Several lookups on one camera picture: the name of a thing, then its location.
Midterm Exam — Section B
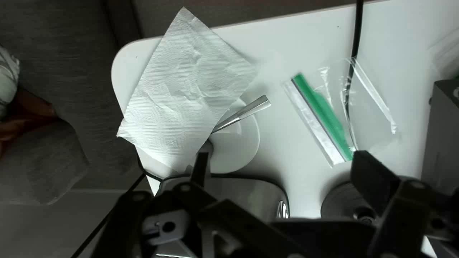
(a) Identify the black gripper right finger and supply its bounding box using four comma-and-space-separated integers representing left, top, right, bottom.
349, 150, 400, 206

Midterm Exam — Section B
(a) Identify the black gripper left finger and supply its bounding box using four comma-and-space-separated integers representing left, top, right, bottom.
190, 152, 209, 186

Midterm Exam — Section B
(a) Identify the black toaster oven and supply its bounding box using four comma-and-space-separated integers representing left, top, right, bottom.
421, 79, 459, 195

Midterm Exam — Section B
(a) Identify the clear plastic wrapper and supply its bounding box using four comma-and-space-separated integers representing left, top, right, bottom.
341, 59, 398, 150

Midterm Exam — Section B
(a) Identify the green straw in plastic wrapper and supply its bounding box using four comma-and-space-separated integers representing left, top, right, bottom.
284, 73, 352, 165

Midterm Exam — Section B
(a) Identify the white paper napkin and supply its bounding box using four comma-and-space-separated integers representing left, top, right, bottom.
117, 9, 256, 172

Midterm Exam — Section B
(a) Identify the black power cable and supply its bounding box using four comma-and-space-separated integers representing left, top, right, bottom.
342, 0, 365, 113

